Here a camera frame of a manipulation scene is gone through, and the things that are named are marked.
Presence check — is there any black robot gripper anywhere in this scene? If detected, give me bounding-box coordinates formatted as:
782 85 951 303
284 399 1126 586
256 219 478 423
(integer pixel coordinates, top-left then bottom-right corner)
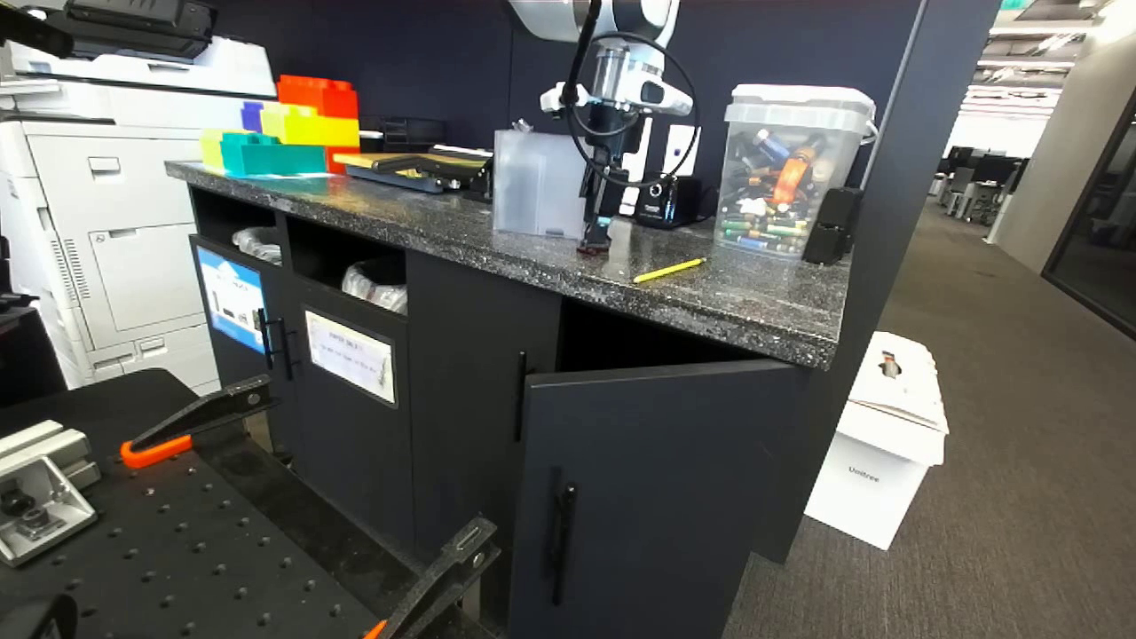
537 40 700 256

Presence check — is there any black pencil sharpener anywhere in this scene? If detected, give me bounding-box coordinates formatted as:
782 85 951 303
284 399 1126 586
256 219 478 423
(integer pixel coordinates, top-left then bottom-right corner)
633 173 704 232

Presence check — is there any translucent plastic box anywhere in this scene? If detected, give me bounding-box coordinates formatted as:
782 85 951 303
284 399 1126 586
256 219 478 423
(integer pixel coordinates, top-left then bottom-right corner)
490 125 592 244

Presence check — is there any yellow marker pen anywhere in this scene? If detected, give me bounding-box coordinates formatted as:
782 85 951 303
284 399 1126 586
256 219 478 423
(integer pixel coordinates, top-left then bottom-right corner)
627 256 710 288

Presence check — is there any clear tub with toys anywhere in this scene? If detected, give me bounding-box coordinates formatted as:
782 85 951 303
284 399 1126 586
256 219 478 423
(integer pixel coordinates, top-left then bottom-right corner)
710 83 882 260

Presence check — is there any black flat tray stack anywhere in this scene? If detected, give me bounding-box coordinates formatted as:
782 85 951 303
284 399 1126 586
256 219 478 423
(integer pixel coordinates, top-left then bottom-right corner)
329 141 498 199

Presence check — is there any white bin liner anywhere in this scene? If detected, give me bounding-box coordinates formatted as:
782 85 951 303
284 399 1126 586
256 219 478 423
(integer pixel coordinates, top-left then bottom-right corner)
226 223 289 270
337 260 413 320

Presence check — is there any dark cabinet with granite counter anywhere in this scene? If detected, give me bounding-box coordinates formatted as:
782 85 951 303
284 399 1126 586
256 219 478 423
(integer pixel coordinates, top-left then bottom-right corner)
162 158 854 639

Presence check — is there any dark cabinet door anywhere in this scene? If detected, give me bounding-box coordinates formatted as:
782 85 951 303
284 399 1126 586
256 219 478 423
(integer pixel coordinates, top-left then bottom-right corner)
505 356 802 639

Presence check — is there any white paper sign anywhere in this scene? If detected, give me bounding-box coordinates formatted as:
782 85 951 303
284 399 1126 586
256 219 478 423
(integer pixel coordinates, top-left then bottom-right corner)
301 309 399 408

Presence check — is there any yellow plastic block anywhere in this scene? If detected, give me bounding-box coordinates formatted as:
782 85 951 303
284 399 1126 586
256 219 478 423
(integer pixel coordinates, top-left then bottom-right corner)
258 101 363 152

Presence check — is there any red plastic block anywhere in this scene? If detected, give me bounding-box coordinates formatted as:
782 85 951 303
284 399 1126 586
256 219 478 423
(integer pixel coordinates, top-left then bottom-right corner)
273 72 363 122

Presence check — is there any teal plastic block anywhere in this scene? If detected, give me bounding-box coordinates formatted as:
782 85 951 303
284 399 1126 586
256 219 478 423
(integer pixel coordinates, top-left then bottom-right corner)
217 127 334 183

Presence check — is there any white cardboard box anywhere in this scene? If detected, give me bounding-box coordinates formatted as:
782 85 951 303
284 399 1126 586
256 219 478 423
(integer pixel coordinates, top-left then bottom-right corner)
802 326 951 556

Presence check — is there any blue and white sign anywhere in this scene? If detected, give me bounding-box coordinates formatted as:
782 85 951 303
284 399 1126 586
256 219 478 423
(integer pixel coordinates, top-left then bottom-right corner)
190 241 270 359

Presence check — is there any lime green plastic block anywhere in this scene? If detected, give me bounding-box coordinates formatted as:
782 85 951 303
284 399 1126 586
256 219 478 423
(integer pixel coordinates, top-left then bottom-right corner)
194 127 231 179

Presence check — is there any white office printer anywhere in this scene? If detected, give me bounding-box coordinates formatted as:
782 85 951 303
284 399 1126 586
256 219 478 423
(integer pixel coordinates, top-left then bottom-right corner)
0 0 280 399

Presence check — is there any black perforated table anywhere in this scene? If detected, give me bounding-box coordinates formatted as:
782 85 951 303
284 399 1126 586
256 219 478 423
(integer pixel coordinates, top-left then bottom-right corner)
0 367 394 639

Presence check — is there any square white wall plate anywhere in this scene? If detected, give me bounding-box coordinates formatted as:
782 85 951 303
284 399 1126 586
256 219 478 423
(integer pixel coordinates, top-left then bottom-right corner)
659 122 708 183

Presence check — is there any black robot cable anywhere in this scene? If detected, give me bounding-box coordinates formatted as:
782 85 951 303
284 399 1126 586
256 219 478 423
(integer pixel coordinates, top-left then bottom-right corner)
561 0 704 189

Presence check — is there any black clamp with orange handle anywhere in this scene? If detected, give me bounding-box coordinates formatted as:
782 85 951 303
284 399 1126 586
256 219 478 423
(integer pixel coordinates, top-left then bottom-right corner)
359 513 505 639
115 372 276 476

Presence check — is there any silver aluminium bracket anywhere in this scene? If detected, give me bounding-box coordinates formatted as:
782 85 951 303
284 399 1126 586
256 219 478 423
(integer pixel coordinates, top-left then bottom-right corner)
0 416 108 567

